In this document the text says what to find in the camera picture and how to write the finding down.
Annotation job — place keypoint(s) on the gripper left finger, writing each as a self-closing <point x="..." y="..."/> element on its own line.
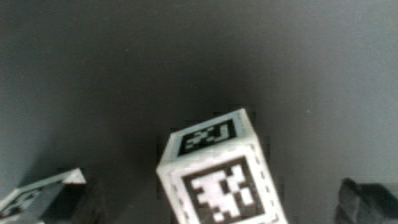
<point x="77" y="207"/>

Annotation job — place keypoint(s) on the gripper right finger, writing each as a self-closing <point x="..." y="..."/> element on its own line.
<point x="366" y="203"/>

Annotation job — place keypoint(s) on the white chair leg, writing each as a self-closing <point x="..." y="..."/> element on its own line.
<point x="215" y="175"/>

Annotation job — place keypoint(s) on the white chair leg tagged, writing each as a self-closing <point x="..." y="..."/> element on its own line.
<point x="27" y="193"/>

